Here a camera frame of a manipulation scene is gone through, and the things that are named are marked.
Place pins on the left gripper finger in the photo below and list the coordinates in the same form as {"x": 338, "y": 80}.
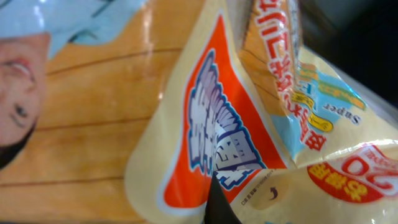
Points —
{"x": 218, "y": 210}

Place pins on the cream wet wipes pack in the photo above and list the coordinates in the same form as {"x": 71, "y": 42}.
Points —
{"x": 121, "y": 111}

